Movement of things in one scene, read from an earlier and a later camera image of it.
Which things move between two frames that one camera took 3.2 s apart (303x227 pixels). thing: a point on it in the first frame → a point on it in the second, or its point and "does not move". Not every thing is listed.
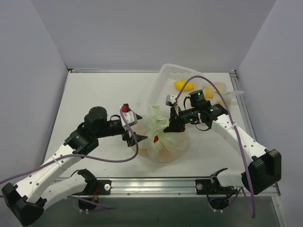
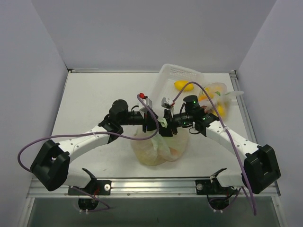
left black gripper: (128, 132) → (145, 121)
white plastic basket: (173, 83) does not move
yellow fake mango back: (179, 84) does not move
